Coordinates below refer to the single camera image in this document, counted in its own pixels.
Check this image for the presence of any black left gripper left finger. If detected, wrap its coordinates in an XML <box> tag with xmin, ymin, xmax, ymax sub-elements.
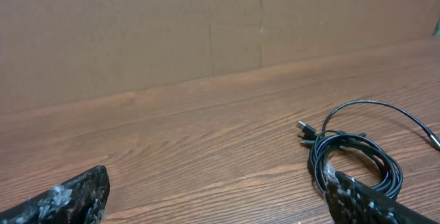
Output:
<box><xmin>1</xmin><ymin>166</ymin><xmax>110</xmax><ymax>224</ymax></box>

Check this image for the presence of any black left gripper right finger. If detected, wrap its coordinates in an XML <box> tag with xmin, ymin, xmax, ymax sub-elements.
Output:
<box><xmin>324</xmin><ymin>171</ymin><xmax>437</xmax><ymax>224</ymax></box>

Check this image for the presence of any thick black USB cable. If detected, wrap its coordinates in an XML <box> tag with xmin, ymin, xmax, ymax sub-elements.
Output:
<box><xmin>296</xmin><ymin>120</ymin><xmax>404</xmax><ymax>200</ymax></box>

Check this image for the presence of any thin black braided USB cable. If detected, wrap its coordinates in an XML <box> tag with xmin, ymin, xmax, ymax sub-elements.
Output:
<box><xmin>321</xmin><ymin>100</ymin><xmax>440</xmax><ymax>151</ymax></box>

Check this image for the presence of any brown cardboard back panel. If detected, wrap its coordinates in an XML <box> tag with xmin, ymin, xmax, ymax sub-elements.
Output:
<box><xmin>1</xmin><ymin>0</ymin><xmax>439</xmax><ymax>113</ymax></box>

